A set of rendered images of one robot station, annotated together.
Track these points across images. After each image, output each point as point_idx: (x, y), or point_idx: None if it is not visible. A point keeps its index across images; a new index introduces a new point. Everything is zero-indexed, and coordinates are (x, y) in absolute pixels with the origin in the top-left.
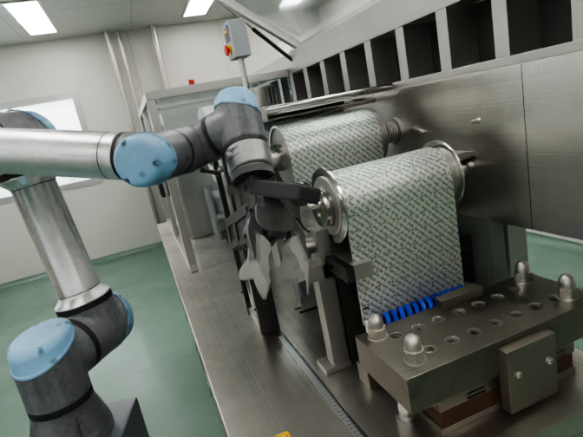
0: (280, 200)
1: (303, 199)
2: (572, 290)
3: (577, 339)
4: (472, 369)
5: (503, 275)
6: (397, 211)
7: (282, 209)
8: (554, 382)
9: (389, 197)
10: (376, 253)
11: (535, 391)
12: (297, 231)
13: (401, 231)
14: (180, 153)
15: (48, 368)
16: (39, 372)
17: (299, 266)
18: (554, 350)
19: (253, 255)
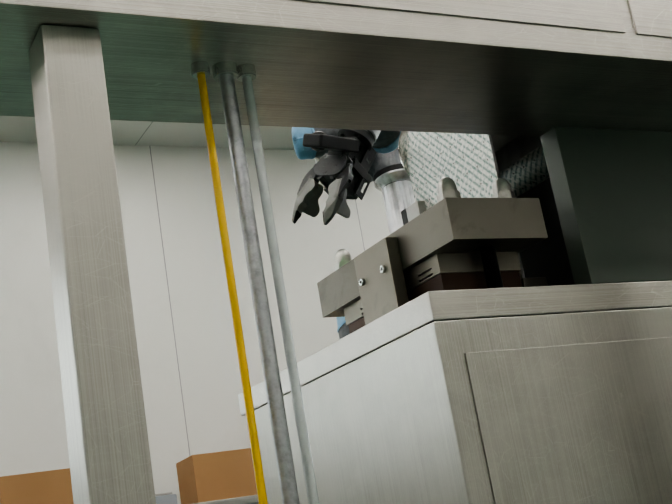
0: (341, 151)
1: (305, 144)
2: (436, 196)
3: (428, 253)
4: (351, 279)
5: (569, 213)
6: (440, 145)
7: (340, 158)
8: (393, 298)
9: (432, 132)
10: (430, 195)
11: (379, 305)
12: (343, 175)
13: (445, 167)
14: (322, 130)
15: (342, 323)
16: (339, 325)
17: (326, 201)
18: (387, 258)
19: (297, 192)
